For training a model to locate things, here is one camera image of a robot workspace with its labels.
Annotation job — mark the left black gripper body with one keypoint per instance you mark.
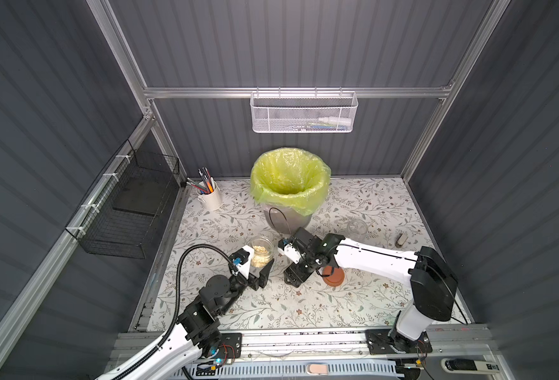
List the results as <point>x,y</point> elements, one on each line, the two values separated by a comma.
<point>253,279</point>

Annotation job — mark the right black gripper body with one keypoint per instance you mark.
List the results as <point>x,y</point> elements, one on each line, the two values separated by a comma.
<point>300,261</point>

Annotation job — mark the oatmeal jar with beige lid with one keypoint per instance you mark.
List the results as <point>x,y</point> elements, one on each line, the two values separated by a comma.
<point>263,251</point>

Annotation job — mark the oatmeal jar with terracotta lid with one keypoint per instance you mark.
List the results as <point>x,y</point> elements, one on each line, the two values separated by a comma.
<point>356,229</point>

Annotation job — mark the grey bin with green bag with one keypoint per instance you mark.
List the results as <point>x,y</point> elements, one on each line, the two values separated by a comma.
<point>290,184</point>

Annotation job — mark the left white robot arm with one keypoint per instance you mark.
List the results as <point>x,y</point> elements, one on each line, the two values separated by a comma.
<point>194,333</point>

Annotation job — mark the small beige object on table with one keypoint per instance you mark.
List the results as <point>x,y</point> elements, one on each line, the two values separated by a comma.
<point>401,240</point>

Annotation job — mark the white pen cup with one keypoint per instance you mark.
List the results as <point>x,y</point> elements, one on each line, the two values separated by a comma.
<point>211,202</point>

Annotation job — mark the pens in cup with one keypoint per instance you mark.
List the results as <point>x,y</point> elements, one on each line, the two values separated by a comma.
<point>205,186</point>

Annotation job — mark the white tube in basket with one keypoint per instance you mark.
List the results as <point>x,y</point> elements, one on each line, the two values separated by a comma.
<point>338,122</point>

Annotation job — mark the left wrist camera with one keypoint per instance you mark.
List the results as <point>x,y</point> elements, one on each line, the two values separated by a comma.
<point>240,262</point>

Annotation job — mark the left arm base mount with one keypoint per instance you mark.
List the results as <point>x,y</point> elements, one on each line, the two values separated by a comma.
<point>227,346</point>

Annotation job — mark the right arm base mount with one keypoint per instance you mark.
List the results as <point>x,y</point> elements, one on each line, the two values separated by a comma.
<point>387,341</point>

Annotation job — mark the black wire side basket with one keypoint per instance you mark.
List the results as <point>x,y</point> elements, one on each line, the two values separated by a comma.
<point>128,217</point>

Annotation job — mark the white wire wall basket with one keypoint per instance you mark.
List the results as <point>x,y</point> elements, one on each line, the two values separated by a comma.
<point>299,114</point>

